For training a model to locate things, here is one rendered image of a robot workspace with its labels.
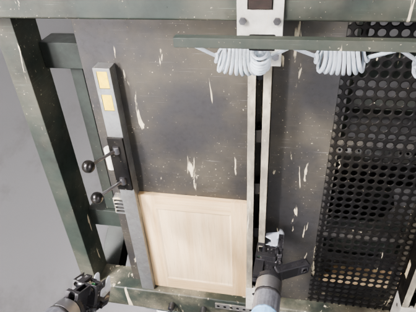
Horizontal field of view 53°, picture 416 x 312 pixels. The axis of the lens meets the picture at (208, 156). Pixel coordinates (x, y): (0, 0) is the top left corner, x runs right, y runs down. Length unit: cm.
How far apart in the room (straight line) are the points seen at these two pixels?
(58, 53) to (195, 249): 81
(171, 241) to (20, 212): 179
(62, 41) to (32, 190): 200
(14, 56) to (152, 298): 106
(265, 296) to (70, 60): 87
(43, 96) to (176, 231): 63
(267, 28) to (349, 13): 17
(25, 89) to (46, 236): 184
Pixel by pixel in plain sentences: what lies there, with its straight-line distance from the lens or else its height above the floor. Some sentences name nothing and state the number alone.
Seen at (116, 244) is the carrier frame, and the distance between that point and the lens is 196.
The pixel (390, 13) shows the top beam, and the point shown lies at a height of 187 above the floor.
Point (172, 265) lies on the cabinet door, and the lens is 165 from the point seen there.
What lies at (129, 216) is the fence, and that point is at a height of 124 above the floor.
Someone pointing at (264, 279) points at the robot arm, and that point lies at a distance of 124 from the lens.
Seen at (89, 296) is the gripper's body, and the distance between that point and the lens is 120.
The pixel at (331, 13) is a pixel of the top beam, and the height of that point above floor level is 187.
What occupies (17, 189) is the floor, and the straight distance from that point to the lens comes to 324.
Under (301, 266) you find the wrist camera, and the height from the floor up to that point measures 130.
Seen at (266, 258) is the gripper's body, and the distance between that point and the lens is 130.
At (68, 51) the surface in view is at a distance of 129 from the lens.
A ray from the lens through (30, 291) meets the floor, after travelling 301.
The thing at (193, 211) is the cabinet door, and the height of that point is 125.
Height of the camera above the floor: 260
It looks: 67 degrees down
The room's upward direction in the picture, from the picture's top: 21 degrees counter-clockwise
